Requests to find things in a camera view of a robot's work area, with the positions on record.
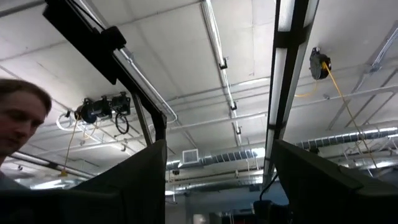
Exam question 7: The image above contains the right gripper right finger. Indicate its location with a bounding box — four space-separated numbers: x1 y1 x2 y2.
272 139 398 224

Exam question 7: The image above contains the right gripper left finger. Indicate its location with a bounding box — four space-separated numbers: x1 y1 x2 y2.
74 139 168 224

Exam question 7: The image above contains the white ceiling air vent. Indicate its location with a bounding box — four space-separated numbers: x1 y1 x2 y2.
181 148 200 165

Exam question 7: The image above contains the long ceiling light fixture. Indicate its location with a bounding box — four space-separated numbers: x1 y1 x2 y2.
200 0 244 147

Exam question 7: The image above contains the silver ceiling air duct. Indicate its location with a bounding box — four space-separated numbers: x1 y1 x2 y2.
166 148 266 170
295 126 398 151

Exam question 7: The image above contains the black hanging cable loop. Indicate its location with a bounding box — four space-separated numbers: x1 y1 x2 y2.
114 111 131 136

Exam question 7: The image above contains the thin yellow reel cable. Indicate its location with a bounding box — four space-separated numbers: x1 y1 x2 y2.
58 119 79 179
294 61 379 170

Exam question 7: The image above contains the black vertical frame post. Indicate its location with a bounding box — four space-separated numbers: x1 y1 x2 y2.
262 0 321 188

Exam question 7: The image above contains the black metal rig frame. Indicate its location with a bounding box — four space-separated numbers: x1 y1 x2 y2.
42 0 168 147

